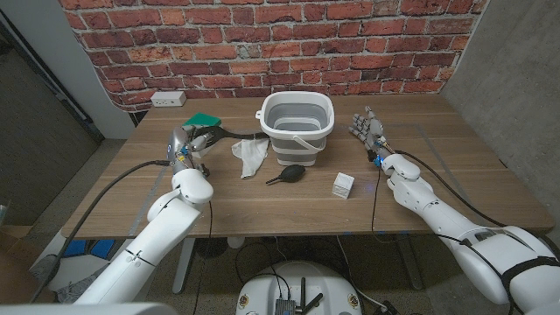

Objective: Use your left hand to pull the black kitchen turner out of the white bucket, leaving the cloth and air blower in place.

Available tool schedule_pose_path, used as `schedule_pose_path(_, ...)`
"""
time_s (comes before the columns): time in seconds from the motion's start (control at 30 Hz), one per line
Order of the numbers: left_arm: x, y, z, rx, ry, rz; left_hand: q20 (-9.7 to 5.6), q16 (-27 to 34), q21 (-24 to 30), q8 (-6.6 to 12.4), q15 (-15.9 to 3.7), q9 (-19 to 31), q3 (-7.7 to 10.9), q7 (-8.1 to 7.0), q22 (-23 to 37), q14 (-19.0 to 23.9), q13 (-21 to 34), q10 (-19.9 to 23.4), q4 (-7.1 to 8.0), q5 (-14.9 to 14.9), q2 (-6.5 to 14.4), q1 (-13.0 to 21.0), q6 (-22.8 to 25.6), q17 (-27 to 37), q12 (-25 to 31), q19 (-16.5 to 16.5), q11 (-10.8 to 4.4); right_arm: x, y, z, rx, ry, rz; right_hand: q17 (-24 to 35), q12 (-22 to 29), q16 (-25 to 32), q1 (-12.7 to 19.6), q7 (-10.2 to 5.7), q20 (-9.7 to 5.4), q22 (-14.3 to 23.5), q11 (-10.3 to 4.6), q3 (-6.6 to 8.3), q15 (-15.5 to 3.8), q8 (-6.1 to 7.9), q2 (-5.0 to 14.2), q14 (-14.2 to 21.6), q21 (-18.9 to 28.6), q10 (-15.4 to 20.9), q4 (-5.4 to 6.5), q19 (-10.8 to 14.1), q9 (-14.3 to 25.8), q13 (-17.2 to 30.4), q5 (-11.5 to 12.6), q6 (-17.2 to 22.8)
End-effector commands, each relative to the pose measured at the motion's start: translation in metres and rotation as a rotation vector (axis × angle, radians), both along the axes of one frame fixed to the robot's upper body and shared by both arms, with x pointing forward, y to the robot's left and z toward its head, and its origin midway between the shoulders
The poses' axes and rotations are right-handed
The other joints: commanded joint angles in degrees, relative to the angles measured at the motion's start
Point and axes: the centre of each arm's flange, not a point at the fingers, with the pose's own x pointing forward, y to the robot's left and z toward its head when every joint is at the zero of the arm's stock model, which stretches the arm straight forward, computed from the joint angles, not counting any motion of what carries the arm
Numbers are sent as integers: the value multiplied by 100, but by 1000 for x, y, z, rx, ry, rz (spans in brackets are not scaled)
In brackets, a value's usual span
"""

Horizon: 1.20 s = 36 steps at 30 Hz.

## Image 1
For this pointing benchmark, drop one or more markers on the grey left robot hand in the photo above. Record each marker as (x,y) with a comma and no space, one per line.
(178,144)

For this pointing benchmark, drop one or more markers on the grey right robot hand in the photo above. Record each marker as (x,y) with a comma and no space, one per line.
(373,131)

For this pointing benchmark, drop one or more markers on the black kitchen turner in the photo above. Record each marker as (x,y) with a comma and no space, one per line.
(238,135)

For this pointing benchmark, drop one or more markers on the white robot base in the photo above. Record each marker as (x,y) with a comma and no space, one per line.
(262,289)

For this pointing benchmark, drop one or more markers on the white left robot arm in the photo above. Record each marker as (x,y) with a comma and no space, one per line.
(162,232)

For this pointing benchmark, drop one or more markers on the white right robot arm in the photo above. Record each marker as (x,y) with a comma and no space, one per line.
(481,249)

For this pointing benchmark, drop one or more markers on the white cloth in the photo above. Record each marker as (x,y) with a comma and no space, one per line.
(254,155)

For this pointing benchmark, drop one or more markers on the white collapsible bucket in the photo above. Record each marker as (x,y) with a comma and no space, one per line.
(284,149)

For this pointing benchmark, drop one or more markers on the black air blower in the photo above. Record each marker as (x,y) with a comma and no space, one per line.
(292,173)

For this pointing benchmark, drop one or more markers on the green-topped white box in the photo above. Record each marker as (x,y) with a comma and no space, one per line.
(203,119)

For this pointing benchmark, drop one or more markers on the white power outlet strip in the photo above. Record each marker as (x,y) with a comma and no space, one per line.
(168,99)

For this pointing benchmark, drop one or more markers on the small white cube box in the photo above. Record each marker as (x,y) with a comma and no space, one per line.
(343,185)

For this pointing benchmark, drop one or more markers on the black round fan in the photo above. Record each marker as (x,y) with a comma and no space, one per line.
(211,247)

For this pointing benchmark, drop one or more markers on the white round table foot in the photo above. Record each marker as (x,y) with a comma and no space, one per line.
(236,242)

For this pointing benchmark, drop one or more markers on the white table leg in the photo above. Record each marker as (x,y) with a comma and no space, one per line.
(184,271)

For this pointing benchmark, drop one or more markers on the red brick printed backdrop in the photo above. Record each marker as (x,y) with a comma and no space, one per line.
(262,44)

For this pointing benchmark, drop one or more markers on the grey table leg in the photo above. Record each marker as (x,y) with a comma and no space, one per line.
(409,262)

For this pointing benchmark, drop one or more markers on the grey sneaker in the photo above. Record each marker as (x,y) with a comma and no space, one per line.
(76,289)
(44,269)

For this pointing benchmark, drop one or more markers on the white robot chest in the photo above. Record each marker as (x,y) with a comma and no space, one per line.
(87,310)

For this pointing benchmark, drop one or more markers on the black antenna module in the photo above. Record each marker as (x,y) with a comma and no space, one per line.
(284,306)

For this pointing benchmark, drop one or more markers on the brown cardboard box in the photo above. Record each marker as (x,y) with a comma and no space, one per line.
(13,262)

